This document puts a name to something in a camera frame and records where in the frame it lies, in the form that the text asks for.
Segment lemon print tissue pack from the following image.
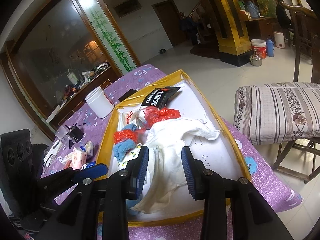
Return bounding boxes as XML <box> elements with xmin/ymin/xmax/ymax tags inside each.
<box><xmin>117</xmin><ymin>148</ymin><xmax>140</xmax><ymax>170</ymax></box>

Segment pink rose tissue pack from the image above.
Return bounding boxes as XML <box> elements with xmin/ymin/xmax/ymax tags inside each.
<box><xmin>69</xmin><ymin>147</ymin><xmax>87</xmax><ymax>170</ymax></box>

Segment red white bucket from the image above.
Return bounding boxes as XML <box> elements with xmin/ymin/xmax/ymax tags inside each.
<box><xmin>251</xmin><ymin>39</ymin><xmax>267</xmax><ymax>60</ymax></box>

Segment seated person in black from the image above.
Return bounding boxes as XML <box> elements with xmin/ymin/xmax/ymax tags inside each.
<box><xmin>276</xmin><ymin>0</ymin><xmax>293</xmax><ymax>30</ymax></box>

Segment yellow cardboard box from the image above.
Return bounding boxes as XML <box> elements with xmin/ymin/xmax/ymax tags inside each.
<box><xmin>97</xmin><ymin>70</ymin><xmax>251</xmax><ymax>226</ymax></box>

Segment blue thermos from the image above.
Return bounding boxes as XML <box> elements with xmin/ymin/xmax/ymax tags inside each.
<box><xmin>266</xmin><ymin>38</ymin><xmax>274</xmax><ymax>57</ymax></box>

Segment wooden chair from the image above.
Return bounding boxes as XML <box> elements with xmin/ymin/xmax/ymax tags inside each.
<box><xmin>271</xmin><ymin>0</ymin><xmax>320</xmax><ymax>183</ymax></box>

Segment long white plastic packet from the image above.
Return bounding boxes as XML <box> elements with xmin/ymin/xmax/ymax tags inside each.
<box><xmin>119</xmin><ymin>108</ymin><xmax>142</xmax><ymax>128</ymax></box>

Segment striped cushion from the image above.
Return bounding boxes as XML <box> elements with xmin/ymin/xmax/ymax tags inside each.
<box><xmin>233</xmin><ymin>82</ymin><xmax>319</xmax><ymax>145</ymax></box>

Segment white cloth towel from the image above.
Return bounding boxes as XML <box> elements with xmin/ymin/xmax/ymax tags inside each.
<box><xmin>144</xmin><ymin>118</ymin><xmax>220</xmax><ymax>152</ymax></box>

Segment black snack packet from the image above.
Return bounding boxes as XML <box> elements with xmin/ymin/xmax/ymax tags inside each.
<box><xmin>141</xmin><ymin>86</ymin><xmax>180</xmax><ymax>109</ymax></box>

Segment blue cloth red bag bundle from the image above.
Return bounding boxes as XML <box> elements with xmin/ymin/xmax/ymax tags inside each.
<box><xmin>113</xmin><ymin>124</ymin><xmax>146</xmax><ymax>162</ymax></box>

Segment metal kettle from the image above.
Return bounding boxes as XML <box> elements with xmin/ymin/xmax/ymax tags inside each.
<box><xmin>249</xmin><ymin>48</ymin><xmax>263</xmax><ymax>67</ymax></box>

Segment purple floral tablecloth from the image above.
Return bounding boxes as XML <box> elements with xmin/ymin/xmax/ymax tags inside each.
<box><xmin>39</xmin><ymin>63</ymin><xmax>303</xmax><ymax>240</ymax></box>

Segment small gold blue packet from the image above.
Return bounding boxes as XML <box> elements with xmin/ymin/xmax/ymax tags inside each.
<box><xmin>85</xmin><ymin>141</ymin><xmax>94</xmax><ymax>160</ymax></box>

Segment black round device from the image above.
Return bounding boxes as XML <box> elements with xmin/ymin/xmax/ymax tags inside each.
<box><xmin>65</xmin><ymin>125</ymin><xmax>84</xmax><ymax>149</ymax></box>

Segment white plastic jar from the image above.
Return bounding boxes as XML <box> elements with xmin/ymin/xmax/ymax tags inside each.
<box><xmin>85</xmin><ymin>86</ymin><xmax>114</xmax><ymax>119</ymax></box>

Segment wooden glass cabinet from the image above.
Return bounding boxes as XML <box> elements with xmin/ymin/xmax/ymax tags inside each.
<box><xmin>1</xmin><ymin>0</ymin><xmax>140</xmax><ymax>137</ymax></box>

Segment clear plastic cup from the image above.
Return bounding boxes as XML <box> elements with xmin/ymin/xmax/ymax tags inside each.
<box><xmin>55</xmin><ymin>126</ymin><xmax>69</xmax><ymax>141</ymax></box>

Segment black smartphone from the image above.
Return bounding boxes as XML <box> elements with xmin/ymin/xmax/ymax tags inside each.
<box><xmin>118</xmin><ymin>89</ymin><xmax>137</xmax><ymax>102</ymax></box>

